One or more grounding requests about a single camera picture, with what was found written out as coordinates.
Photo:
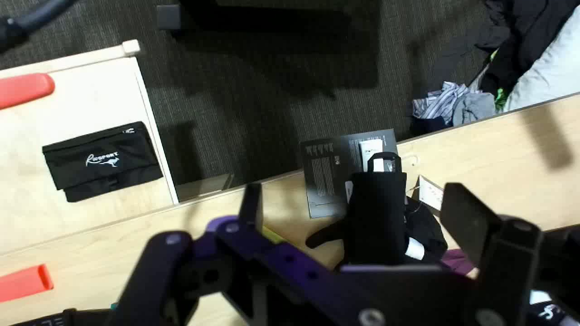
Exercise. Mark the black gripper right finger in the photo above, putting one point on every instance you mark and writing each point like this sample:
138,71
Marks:
513,265

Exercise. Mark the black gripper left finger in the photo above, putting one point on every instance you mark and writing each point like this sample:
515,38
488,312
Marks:
160,272

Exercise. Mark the light wooden dresser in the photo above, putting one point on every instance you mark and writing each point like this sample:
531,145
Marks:
91,102

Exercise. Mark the white paper tag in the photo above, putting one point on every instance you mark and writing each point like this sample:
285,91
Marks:
430,192

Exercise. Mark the black pouch with white print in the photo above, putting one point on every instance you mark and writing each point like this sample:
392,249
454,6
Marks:
102,160

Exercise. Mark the orange plastic piece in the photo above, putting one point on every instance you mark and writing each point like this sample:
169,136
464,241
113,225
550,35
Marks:
24,91
24,283

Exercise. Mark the black fabric bag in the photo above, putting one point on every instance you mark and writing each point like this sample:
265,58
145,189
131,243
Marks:
377,218

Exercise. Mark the striped grey clothes pile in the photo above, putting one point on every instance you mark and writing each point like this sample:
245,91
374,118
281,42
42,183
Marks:
446,102

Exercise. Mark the dark grey flat box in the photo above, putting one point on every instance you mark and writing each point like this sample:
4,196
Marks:
327,174

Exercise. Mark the white pillow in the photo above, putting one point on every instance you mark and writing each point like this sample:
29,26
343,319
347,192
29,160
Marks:
550,73

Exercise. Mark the black clothing heap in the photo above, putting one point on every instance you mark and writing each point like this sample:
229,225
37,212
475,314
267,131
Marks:
519,29

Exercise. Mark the black curved tube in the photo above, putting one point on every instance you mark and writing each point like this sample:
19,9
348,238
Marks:
29,20

